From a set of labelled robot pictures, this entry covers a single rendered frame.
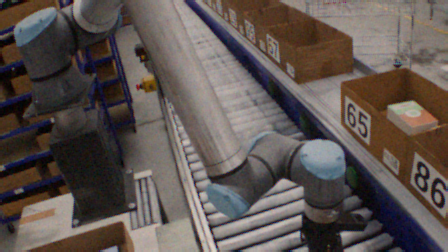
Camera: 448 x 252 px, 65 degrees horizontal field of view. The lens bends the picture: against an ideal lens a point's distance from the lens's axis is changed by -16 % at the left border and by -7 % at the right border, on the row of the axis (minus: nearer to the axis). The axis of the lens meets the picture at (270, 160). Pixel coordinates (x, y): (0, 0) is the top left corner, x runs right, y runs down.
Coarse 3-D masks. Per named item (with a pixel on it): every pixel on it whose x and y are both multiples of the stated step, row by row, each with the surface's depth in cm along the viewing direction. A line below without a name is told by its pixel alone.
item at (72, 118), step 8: (88, 80) 120; (88, 88) 115; (80, 96) 111; (32, 104) 112; (64, 104) 108; (72, 104) 107; (80, 104) 108; (32, 112) 107; (40, 112) 107; (48, 112) 107; (56, 112) 114; (64, 112) 114; (72, 112) 116; (80, 112) 119; (56, 120) 116; (64, 120) 116; (72, 120) 117; (80, 120) 120; (64, 128) 117; (72, 128) 118
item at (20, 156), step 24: (72, 0) 216; (0, 72) 183; (96, 72) 248; (24, 96) 196; (24, 120) 213; (48, 120) 209; (0, 144) 235; (24, 144) 230; (48, 168) 239; (0, 216) 227
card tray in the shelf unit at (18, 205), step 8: (48, 184) 257; (56, 184) 257; (32, 192) 252; (40, 192) 250; (48, 192) 236; (24, 200) 231; (32, 200) 234; (40, 200) 236; (8, 208) 230; (16, 208) 232
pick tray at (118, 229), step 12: (96, 228) 113; (108, 228) 115; (120, 228) 116; (60, 240) 110; (72, 240) 112; (84, 240) 114; (96, 240) 115; (108, 240) 117; (120, 240) 119; (132, 240) 120
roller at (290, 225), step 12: (348, 204) 127; (360, 204) 127; (300, 216) 124; (264, 228) 121; (276, 228) 121; (288, 228) 122; (228, 240) 119; (240, 240) 118; (252, 240) 119; (264, 240) 120
